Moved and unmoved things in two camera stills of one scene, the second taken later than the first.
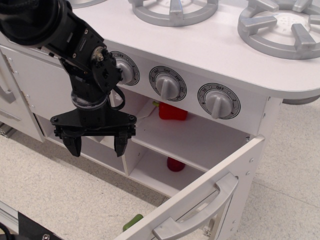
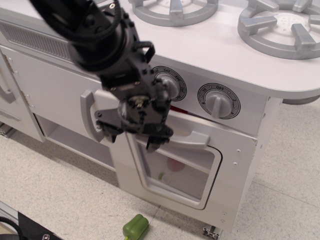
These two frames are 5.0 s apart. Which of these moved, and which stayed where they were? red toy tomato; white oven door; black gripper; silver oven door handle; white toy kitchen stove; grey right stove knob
Moved: black gripper; silver oven door handle; white oven door
Stayed: white toy kitchen stove; grey right stove knob; red toy tomato
